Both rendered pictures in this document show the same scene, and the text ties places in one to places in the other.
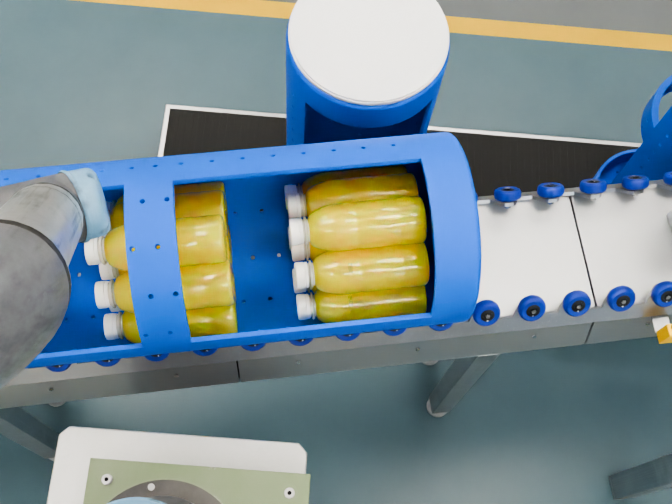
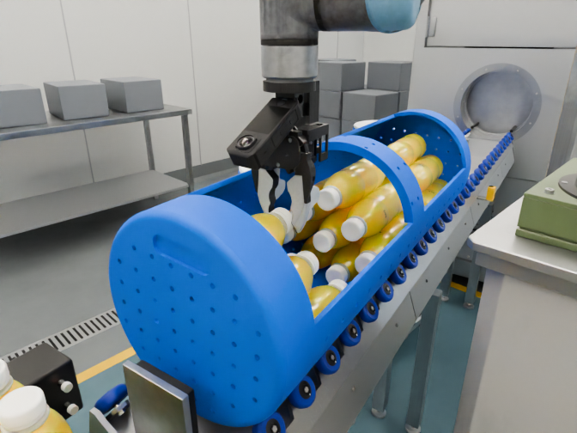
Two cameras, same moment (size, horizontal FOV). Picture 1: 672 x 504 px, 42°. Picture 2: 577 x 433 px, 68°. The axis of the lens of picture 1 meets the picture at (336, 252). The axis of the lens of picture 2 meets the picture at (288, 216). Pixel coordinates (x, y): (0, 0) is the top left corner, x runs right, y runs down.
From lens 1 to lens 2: 1.25 m
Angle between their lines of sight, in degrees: 53
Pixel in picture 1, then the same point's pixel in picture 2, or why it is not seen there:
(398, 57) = not seen: hidden behind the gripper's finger
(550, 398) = (437, 381)
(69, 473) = (515, 246)
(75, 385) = (361, 375)
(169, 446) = (513, 213)
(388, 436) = not seen: outside the picture
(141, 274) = (384, 156)
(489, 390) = not seen: hidden behind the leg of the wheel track
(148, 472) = (549, 183)
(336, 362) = (434, 275)
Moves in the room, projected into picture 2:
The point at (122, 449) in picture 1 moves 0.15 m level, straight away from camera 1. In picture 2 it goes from (505, 225) to (410, 234)
